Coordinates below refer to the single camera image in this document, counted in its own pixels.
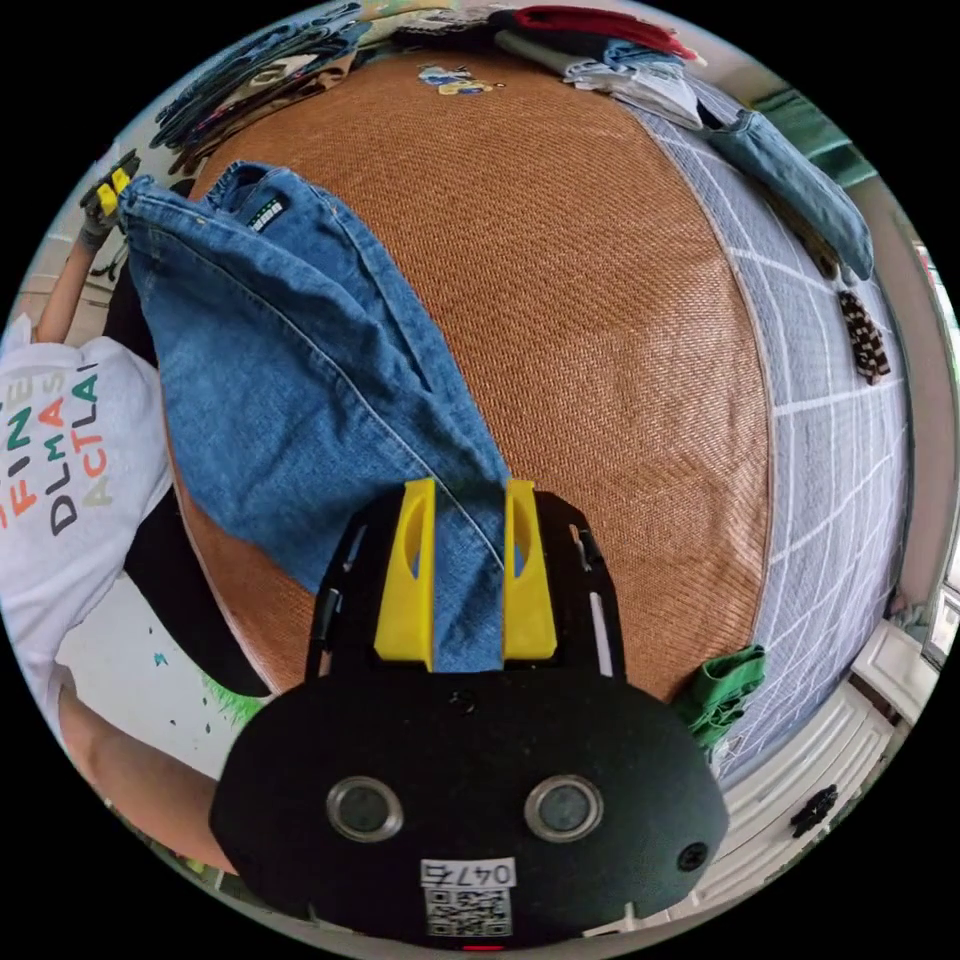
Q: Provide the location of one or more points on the person's right forearm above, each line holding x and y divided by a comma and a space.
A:
135, 787

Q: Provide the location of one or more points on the blue jeans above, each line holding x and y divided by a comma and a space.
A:
300, 375

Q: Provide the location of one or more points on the white cupboard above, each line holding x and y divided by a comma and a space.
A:
810, 750

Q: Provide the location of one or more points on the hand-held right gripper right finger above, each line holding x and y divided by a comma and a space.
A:
529, 592

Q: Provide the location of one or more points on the green and cream curtain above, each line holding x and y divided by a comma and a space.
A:
817, 135

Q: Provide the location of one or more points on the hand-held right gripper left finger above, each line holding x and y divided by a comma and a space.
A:
405, 585

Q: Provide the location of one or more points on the pile of denim and brown clothes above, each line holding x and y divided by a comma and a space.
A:
255, 75

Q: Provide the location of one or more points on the brown and white patterned cloth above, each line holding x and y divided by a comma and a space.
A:
862, 337

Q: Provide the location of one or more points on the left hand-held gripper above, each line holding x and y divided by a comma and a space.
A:
126, 159

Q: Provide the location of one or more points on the person's body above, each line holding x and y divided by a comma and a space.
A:
67, 480

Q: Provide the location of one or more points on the pile of clothes with red sweater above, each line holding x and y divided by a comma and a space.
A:
600, 45

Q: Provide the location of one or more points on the folded grey patterned blanket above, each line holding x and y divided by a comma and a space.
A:
442, 30

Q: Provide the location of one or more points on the person's left forearm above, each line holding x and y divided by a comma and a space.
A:
56, 289

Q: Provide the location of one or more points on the green garment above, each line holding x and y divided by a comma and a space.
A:
724, 694

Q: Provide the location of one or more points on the window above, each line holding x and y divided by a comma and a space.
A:
941, 300

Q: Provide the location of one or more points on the faded denim garment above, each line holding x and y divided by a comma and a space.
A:
795, 180

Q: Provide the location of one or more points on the bed with woven mat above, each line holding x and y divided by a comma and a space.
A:
562, 300

